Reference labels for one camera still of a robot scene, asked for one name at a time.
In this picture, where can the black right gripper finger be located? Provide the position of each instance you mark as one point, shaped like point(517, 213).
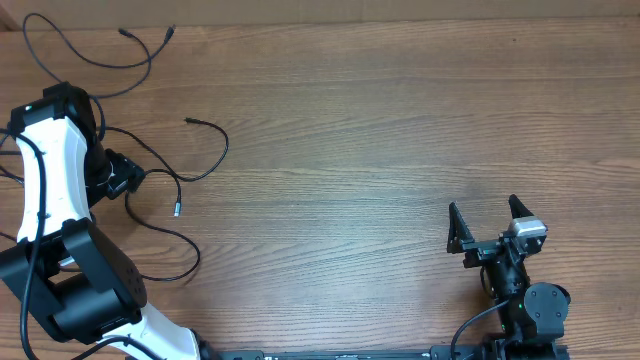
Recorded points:
point(459, 234)
point(517, 208)

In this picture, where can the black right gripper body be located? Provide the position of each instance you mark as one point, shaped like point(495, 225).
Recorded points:
point(482, 251)

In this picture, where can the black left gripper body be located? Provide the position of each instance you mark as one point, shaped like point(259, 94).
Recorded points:
point(121, 173)

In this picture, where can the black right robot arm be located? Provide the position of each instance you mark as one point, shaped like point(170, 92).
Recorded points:
point(531, 313)

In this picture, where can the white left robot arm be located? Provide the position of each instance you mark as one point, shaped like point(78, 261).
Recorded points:
point(68, 275)

